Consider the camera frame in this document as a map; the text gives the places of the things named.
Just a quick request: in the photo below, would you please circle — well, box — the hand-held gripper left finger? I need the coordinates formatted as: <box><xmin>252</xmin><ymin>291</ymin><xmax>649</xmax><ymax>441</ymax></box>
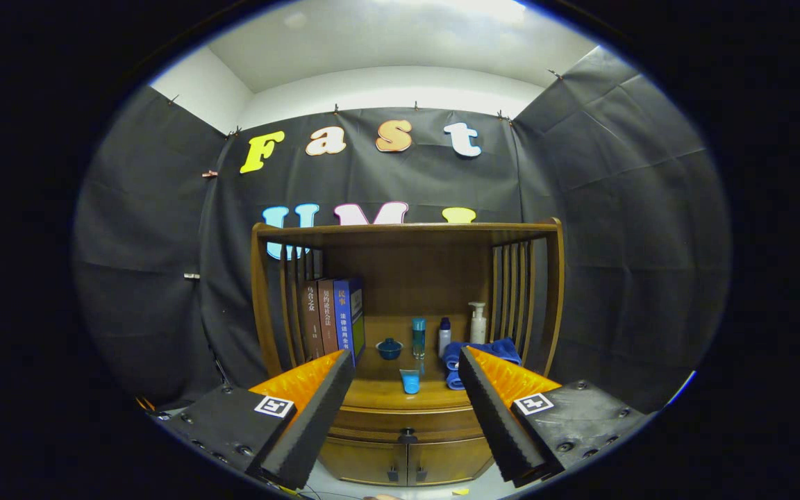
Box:
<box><xmin>137</xmin><ymin>349</ymin><xmax>356</xmax><ymax>491</ymax></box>

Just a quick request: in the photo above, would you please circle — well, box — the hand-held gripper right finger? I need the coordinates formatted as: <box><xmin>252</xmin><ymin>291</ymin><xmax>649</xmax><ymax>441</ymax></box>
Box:
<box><xmin>456</xmin><ymin>347</ymin><xmax>656</xmax><ymax>489</ymax></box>

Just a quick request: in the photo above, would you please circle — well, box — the wooden drawer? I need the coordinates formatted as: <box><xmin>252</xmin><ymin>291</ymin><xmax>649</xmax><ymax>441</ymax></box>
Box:
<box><xmin>327</xmin><ymin>405</ymin><xmax>491</xmax><ymax>445</ymax></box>

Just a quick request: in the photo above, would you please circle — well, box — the wooden cabinet door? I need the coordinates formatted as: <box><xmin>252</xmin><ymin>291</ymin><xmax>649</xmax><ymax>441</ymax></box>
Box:
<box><xmin>318</xmin><ymin>436</ymin><xmax>408</xmax><ymax>487</ymax></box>
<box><xmin>407</xmin><ymin>436</ymin><xmax>494</xmax><ymax>487</ymax></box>

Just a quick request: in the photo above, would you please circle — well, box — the wooden countertop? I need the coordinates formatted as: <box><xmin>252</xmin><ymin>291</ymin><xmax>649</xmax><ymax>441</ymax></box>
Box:
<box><xmin>340</xmin><ymin>316</ymin><xmax>491</xmax><ymax>412</ymax></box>

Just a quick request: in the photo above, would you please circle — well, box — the wooden cabinet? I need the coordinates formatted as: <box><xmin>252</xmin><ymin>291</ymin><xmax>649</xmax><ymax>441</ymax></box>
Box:
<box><xmin>251</xmin><ymin>217</ymin><xmax>566</xmax><ymax>488</ymax></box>

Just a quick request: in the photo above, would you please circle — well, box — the blue folded towel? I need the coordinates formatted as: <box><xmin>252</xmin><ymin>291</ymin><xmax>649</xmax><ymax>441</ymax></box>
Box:
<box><xmin>443</xmin><ymin>337</ymin><xmax>522</xmax><ymax>391</ymax></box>

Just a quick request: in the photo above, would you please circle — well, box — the white pump bottle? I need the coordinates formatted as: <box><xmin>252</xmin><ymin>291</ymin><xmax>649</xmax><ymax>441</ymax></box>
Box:
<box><xmin>469</xmin><ymin>301</ymin><xmax>488</xmax><ymax>344</ymax></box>

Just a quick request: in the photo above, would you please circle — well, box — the dark brown book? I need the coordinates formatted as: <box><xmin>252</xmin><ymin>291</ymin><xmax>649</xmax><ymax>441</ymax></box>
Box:
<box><xmin>301</xmin><ymin>281</ymin><xmax>324</xmax><ymax>360</ymax></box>

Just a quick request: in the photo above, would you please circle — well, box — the reddish brown book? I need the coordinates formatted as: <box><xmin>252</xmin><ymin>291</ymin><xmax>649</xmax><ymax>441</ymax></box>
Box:
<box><xmin>317</xmin><ymin>279</ymin><xmax>340</xmax><ymax>355</ymax></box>

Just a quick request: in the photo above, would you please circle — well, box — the blue book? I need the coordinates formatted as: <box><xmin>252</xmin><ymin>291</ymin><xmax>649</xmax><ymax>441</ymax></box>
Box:
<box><xmin>333</xmin><ymin>276</ymin><xmax>366</xmax><ymax>367</ymax></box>

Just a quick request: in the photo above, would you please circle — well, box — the black backdrop cloth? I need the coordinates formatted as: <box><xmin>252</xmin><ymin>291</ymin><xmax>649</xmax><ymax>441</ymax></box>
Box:
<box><xmin>72</xmin><ymin>45</ymin><xmax>733</xmax><ymax>417</ymax></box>

